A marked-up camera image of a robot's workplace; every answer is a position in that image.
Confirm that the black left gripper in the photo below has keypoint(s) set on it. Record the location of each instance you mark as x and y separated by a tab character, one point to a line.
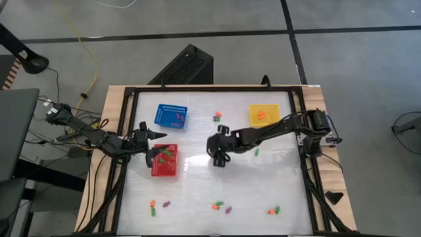
139	143

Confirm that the dark grey desk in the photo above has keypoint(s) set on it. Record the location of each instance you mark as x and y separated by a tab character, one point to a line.
16	131

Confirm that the black stand base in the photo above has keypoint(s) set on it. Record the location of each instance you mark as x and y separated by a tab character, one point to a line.
33	62

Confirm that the black metal table frame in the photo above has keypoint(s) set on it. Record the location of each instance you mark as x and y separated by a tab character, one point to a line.
210	89

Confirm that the black floor beam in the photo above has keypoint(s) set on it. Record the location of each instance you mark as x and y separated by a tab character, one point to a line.
49	174

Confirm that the orange black striped board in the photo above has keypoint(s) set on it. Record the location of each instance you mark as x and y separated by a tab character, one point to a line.
11	77

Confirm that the black triangular bracket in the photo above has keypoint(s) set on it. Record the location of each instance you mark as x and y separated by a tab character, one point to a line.
335	197

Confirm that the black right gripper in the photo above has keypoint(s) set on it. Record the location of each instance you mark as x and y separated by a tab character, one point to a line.
223	143

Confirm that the red plastic basket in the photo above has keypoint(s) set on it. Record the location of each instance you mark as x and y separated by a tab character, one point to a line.
171	169

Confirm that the black computer tower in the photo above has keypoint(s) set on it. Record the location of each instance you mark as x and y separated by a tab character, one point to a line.
187	66

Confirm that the blue plastic basket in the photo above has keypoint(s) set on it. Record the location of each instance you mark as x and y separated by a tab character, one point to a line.
164	115

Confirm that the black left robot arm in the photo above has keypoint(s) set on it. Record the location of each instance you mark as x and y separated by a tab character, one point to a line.
85	135

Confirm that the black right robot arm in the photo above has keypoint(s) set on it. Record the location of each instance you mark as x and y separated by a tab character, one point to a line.
279	126

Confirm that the yellow plastic basket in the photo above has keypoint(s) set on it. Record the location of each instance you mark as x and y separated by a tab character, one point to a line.
255	110

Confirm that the grey stand foot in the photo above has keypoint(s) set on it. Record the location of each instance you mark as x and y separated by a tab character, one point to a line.
408	125

